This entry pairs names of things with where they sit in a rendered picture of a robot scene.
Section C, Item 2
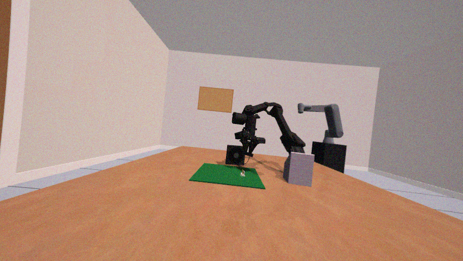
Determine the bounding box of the green circuit board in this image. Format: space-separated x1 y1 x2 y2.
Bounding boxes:
189 163 265 189

